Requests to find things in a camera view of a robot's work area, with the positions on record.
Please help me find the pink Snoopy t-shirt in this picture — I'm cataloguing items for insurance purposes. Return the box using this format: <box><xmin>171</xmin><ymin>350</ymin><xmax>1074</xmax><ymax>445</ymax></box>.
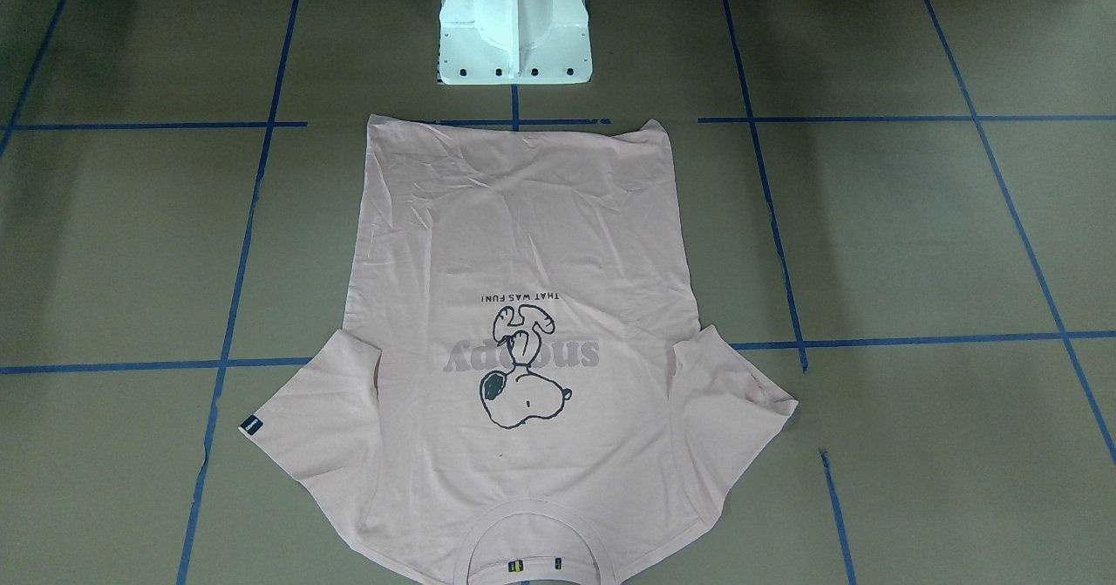
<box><xmin>241</xmin><ymin>116</ymin><xmax>797</xmax><ymax>584</ymax></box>

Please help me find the white camera mast base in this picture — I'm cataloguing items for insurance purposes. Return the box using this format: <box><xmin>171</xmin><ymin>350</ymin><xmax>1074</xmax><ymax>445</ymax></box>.
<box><xmin>436</xmin><ymin>0</ymin><xmax>594</xmax><ymax>85</ymax></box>

